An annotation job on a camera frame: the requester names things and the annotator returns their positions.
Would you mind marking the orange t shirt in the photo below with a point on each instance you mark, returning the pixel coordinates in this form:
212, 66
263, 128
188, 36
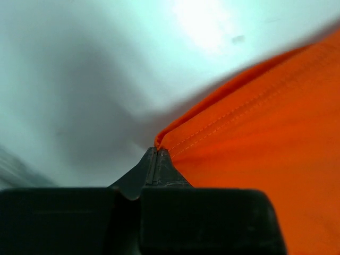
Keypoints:
275, 128

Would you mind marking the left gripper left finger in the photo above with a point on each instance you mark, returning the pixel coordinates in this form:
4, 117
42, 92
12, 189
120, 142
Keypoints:
51, 220

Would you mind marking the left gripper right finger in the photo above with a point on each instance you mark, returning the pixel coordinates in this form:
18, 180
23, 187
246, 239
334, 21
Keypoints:
177, 218

